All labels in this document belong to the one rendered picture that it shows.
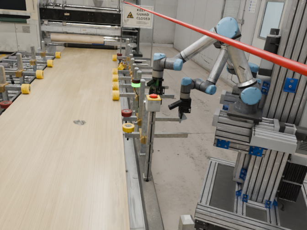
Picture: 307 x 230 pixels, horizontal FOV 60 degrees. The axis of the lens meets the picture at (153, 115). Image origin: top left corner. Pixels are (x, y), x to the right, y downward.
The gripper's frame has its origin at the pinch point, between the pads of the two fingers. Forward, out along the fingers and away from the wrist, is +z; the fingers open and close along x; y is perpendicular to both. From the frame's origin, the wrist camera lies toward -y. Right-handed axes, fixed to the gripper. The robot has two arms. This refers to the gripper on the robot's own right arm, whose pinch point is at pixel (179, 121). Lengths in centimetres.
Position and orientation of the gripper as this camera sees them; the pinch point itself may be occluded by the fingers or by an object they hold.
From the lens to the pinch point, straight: 209.1
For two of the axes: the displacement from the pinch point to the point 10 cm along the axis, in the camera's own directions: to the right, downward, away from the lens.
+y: 9.9, 0.0, 1.5
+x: -1.4, -4.0, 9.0
